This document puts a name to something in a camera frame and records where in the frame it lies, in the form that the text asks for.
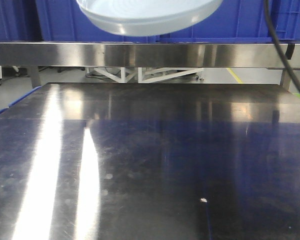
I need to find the light blue plate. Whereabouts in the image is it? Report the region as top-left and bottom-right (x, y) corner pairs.
(76, 0), (222, 37)

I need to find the blue plastic crate middle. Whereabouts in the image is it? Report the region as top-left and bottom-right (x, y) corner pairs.
(159, 0), (271, 44)

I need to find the blue plastic crate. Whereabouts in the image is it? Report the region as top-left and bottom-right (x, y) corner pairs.
(35, 0), (160, 44)
(270, 0), (300, 42)
(159, 0), (271, 44)

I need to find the blue plastic crate left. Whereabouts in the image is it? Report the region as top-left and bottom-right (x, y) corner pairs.
(35, 0), (160, 44)

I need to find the black tape strip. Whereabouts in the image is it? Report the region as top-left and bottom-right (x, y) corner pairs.
(285, 43), (296, 60)

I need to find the blue plastic crate right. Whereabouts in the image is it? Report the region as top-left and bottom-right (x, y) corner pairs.
(270, 0), (300, 42)

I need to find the white metal frame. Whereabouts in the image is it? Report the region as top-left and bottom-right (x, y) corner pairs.
(85, 67), (205, 84)

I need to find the black cable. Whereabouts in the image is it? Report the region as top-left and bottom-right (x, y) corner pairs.
(262, 0), (300, 107)

